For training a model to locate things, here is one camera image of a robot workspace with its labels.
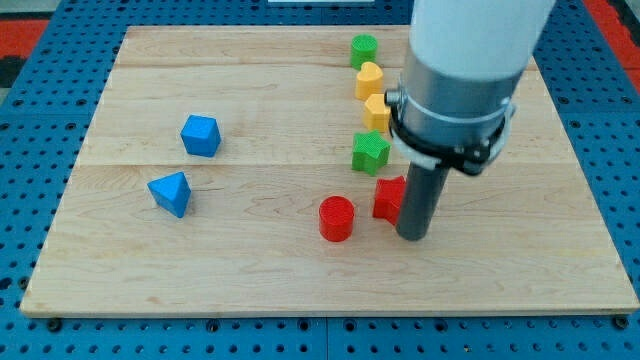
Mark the blue cube block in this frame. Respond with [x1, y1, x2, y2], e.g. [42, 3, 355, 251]
[180, 115, 221, 157]

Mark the light wooden board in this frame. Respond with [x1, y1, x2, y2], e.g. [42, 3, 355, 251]
[21, 26, 639, 318]

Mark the blue triangular prism block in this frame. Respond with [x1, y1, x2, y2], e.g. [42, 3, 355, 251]
[147, 172, 191, 218]

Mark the yellow hexagon block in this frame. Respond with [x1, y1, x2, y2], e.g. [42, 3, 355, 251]
[362, 94, 391, 133]

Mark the green star block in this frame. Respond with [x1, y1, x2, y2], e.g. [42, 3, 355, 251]
[351, 130, 391, 176]

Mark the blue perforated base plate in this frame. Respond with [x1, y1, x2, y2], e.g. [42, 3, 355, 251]
[1, 1, 639, 359]

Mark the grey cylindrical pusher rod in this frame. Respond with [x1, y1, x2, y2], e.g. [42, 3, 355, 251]
[395, 163, 449, 241]

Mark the yellow heart block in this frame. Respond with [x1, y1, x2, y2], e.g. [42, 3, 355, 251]
[354, 62, 384, 100]

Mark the green cylinder block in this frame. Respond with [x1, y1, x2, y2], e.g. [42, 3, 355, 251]
[350, 33, 378, 70]

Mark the red star block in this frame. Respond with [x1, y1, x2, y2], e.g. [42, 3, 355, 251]
[372, 176, 406, 225]

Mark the red cylinder block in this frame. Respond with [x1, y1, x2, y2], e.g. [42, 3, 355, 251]
[318, 196, 355, 242]

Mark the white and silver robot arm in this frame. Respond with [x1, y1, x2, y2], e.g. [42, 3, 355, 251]
[385, 0, 555, 176]

